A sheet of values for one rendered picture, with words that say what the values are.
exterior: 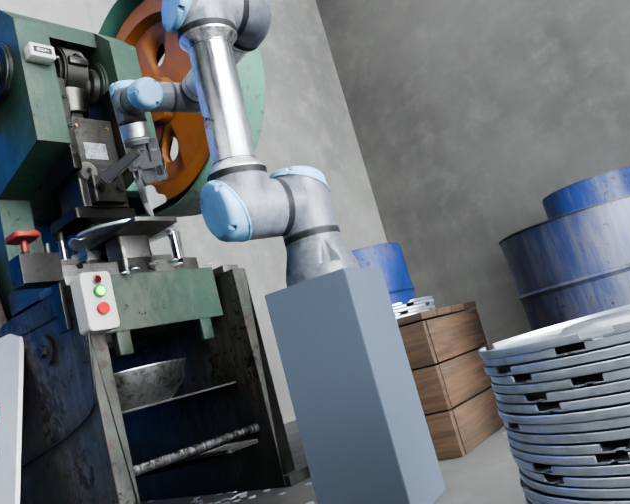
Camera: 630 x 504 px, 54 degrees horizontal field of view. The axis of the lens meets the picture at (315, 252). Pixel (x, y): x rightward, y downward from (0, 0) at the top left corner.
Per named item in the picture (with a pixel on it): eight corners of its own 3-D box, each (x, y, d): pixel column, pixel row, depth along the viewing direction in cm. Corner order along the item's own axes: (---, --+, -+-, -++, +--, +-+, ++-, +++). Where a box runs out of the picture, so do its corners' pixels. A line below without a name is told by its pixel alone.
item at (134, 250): (189, 261, 166) (178, 214, 169) (144, 264, 156) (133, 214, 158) (139, 286, 182) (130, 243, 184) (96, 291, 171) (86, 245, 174)
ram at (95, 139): (138, 201, 182) (117, 110, 187) (91, 200, 170) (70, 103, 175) (108, 221, 193) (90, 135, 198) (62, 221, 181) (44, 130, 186)
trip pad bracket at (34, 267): (75, 328, 141) (59, 247, 145) (33, 334, 134) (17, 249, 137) (63, 333, 145) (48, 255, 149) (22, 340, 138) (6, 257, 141)
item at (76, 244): (193, 220, 176) (193, 217, 176) (101, 220, 154) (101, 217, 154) (139, 251, 194) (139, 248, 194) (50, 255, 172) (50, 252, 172)
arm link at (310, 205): (351, 222, 123) (333, 159, 125) (296, 228, 115) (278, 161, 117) (319, 240, 133) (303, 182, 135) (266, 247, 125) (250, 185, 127)
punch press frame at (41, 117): (260, 431, 172) (156, 9, 195) (124, 480, 139) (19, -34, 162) (116, 458, 222) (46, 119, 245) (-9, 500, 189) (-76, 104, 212)
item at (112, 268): (201, 275, 187) (197, 256, 189) (59, 287, 153) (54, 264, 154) (148, 300, 206) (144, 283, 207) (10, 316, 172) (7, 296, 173)
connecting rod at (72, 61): (115, 139, 186) (93, 38, 192) (77, 135, 176) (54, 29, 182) (82, 166, 199) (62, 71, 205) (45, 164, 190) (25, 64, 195)
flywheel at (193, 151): (124, 123, 265) (203, 242, 234) (81, 117, 250) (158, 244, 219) (197, -30, 230) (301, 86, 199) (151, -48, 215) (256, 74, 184)
